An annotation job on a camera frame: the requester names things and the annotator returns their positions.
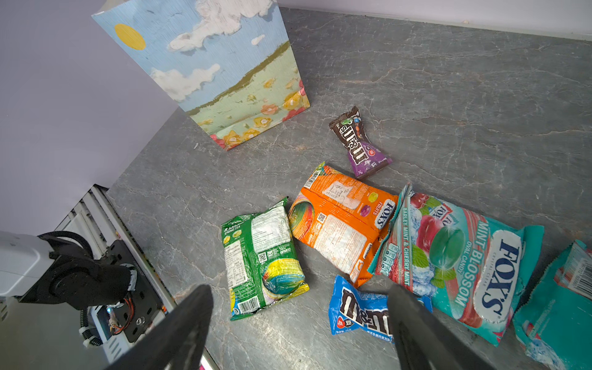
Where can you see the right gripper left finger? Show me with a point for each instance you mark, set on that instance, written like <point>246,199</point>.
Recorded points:
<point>178,342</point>

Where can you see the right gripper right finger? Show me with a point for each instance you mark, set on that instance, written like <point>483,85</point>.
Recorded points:
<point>422,341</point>

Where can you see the blue M&M's packet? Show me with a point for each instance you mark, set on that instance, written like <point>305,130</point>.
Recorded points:
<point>350,309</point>

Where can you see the green snack bag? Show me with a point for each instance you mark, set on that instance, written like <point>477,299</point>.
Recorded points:
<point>261,261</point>

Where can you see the illustrated paper gift bag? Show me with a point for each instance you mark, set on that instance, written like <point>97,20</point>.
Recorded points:
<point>228,65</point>

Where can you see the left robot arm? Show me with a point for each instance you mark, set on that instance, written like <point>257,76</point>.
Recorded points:
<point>51,273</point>

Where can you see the Fox's mint blossom candy bag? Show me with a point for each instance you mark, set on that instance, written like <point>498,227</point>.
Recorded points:
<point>473,268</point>

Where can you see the teal Fox's candy bag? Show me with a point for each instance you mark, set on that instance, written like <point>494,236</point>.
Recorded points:
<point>554,326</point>

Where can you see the orange Fox's candy bag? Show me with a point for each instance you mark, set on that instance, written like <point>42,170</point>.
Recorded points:
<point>343,219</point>

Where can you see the purple M&M's packet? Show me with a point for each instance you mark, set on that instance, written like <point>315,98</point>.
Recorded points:
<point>365,158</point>

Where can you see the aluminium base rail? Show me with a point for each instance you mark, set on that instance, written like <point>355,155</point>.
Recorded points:
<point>123,324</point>

